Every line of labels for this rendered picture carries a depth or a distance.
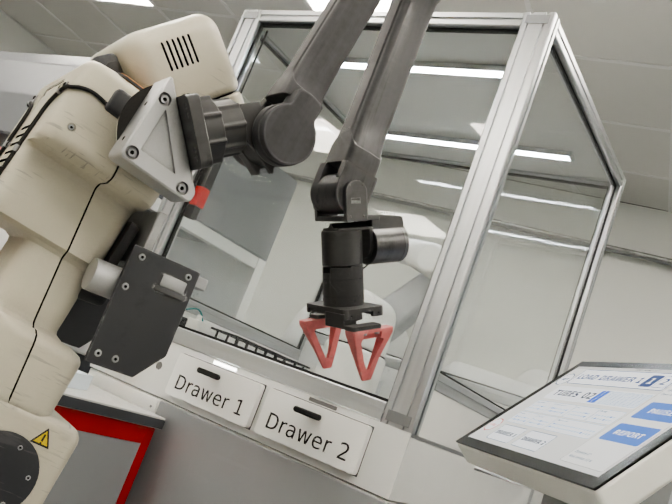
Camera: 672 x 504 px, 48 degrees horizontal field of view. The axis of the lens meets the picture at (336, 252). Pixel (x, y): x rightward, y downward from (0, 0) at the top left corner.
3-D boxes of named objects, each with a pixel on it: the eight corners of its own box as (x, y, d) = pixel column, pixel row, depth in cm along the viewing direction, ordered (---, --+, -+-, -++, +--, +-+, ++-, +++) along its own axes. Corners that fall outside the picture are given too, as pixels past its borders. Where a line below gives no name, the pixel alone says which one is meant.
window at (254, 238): (389, 402, 167) (520, 30, 185) (138, 311, 216) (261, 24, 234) (391, 403, 168) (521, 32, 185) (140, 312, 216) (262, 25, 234)
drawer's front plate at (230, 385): (245, 428, 179) (262, 384, 182) (163, 392, 196) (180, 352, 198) (249, 429, 181) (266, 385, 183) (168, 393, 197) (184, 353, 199)
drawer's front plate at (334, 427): (352, 475, 162) (369, 426, 164) (252, 431, 178) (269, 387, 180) (356, 476, 163) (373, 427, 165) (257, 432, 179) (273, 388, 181)
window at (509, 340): (434, 370, 167) (548, 37, 183) (431, 369, 168) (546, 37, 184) (539, 431, 237) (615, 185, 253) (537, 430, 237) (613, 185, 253)
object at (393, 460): (388, 500, 158) (411, 433, 160) (89, 365, 216) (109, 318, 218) (520, 525, 234) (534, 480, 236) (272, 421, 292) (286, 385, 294)
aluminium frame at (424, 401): (410, 433, 160) (555, 11, 180) (109, 318, 218) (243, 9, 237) (534, 480, 236) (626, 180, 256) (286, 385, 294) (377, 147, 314)
